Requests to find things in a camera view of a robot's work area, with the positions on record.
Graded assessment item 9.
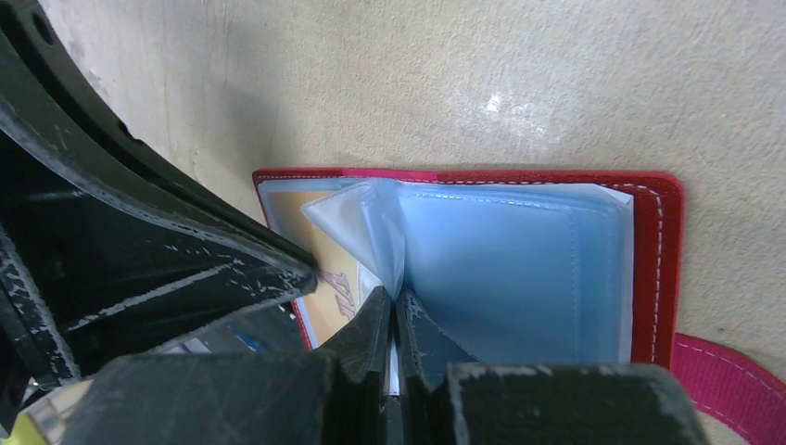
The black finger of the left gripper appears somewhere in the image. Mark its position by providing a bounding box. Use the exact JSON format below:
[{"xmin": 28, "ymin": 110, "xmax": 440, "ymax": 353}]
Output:
[
  {"xmin": 1, "ymin": 1, "xmax": 316, "ymax": 268},
  {"xmin": 1, "ymin": 95, "xmax": 316, "ymax": 388}
]

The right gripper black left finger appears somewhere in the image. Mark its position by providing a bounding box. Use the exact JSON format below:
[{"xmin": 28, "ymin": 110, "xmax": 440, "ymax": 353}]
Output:
[{"xmin": 320, "ymin": 286, "xmax": 392, "ymax": 444}]

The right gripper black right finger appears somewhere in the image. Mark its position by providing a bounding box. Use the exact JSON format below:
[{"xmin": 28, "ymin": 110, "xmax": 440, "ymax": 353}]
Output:
[{"xmin": 395, "ymin": 289, "xmax": 479, "ymax": 444}]

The red card holder wallet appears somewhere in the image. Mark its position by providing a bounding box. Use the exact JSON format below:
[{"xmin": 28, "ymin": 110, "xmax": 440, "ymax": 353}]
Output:
[{"xmin": 251, "ymin": 167, "xmax": 786, "ymax": 431}]

